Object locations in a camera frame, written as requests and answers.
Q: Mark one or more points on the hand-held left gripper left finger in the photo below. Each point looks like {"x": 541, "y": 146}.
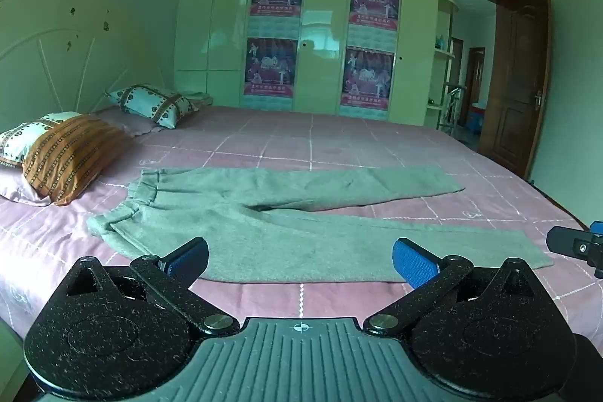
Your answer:
{"x": 188, "y": 258}

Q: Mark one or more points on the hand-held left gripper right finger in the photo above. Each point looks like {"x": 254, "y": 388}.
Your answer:
{"x": 414, "y": 263}

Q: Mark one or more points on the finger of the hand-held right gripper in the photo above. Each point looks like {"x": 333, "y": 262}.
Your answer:
{"x": 572, "y": 245}

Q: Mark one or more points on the grey pants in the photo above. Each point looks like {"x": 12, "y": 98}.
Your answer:
{"x": 282, "y": 242}

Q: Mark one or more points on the bed with pink checked sheet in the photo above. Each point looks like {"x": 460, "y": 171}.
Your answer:
{"x": 377, "y": 152}

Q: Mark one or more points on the orange striped pillow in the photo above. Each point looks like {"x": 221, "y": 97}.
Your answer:
{"x": 70, "y": 157}

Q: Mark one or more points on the red and blue container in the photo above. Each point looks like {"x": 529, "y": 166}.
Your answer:
{"x": 476, "y": 117}

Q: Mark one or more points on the folded pale cloth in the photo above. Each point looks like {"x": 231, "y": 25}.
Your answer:
{"x": 195, "y": 97}

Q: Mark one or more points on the brown wooden door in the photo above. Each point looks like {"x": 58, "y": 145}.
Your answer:
{"x": 518, "y": 86}

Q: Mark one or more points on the pink pillow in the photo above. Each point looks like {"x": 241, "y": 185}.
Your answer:
{"x": 16, "y": 187}

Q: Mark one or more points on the cream corner shelf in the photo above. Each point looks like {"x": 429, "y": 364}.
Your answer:
{"x": 443, "y": 44}

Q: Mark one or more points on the cream headboard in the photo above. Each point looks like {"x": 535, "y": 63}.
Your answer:
{"x": 56, "y": 49}

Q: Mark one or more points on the cream wardrobe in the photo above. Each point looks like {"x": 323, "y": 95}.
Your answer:
{"x": 320, "y": 6}

